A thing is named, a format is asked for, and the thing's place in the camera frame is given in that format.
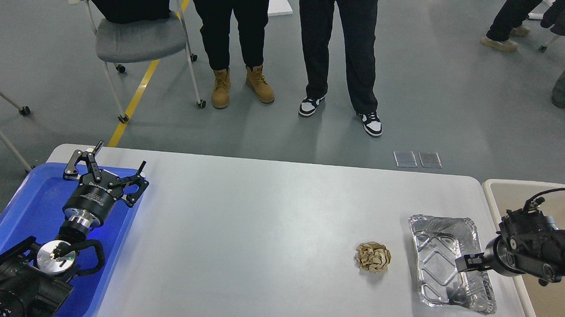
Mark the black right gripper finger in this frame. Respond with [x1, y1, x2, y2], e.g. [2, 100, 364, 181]
[454, 253, 486, 273]

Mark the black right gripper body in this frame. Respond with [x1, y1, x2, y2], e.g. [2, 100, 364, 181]
[483, 236, 523, 278]

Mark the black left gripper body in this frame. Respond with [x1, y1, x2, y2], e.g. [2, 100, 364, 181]
[62, 169, 129, 228]

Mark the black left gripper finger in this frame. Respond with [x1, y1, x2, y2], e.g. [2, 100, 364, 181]
[111, 160, 149, 207]
[63, 139, 105, 183]

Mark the aluminium foil tray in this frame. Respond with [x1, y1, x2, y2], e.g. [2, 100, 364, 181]
[408, 214, 497, 316]

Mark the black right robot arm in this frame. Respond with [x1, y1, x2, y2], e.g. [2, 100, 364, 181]
[455, 187, 565, 286]

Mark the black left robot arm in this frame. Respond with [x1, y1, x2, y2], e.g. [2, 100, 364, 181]
[0, 142, 149, 317]

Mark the blue plastic tray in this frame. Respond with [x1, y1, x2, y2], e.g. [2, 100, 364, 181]
[0, 162, 139, 317]

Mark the beige plastic bin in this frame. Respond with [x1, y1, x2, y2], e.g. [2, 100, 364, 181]
[482, 179, 565, 317]

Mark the crumpled brown paper ball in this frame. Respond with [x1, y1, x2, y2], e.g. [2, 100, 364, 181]
[355, 241, 392, 274]

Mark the right floor plate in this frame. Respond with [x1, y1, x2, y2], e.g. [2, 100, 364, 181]
[418, 152, 443, 169]

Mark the floor plate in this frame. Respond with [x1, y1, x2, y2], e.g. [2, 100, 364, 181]
[418, 152, 443, 169]
[393, 151, 418, 168]

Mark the left floor plate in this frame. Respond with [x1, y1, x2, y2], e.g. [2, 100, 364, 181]
[393, 151, 418, 168]

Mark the grey office chair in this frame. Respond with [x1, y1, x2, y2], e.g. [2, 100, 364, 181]
[68, 0, 198, 100]

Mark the person with tan boots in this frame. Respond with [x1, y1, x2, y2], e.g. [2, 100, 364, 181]
[180, 0, 281, 112]

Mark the white board on floor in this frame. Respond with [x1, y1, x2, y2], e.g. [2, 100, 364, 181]
[268, 0, 293, 17]

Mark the person in beige shoes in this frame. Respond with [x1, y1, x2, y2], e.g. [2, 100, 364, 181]
[480, 0, 543, 53]

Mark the person with black-white sneakers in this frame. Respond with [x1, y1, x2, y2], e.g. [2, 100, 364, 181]
[291, 0, 389, 138]

